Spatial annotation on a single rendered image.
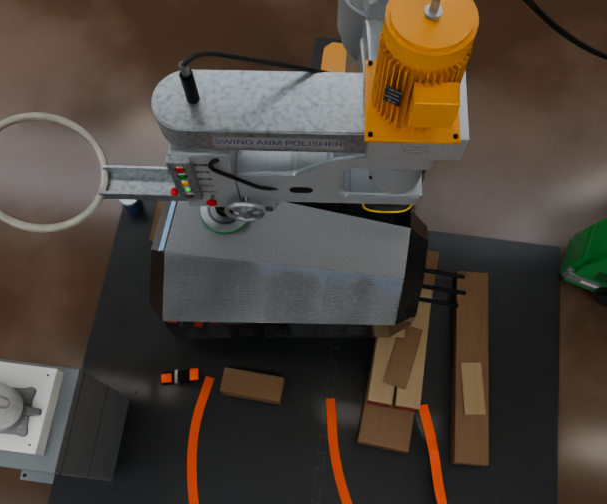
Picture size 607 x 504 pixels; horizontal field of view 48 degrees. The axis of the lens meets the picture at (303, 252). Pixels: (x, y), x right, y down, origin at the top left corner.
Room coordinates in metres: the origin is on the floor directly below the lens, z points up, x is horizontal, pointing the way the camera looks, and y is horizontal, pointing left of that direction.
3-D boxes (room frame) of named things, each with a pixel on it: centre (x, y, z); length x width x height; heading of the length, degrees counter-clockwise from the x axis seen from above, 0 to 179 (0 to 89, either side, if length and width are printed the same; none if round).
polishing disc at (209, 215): (1.17, 0.31, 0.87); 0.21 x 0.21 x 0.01
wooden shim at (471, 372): (0.50, -0.79, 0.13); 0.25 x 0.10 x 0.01; 178
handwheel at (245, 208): (1.04, 0.20, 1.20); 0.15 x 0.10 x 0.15; 86
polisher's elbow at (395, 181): (1.12, -0.34, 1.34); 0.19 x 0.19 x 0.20
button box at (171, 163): (1.06, 0.39, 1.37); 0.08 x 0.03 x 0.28; 86
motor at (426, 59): (1.11, -0.34, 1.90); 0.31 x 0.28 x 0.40; 176
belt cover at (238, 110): (1.15, -0.03, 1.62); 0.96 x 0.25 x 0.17; 86
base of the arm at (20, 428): (0.37, 1.11, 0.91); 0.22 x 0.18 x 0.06; 84
